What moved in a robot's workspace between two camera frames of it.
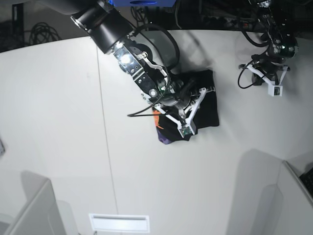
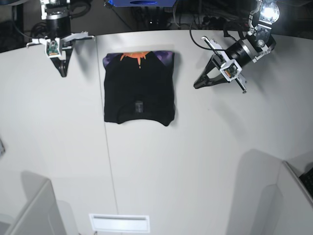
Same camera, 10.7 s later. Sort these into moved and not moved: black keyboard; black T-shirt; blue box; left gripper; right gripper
Moved: black T-shirt; left gripper; right gripper
Not moved: blue box; black keyboard
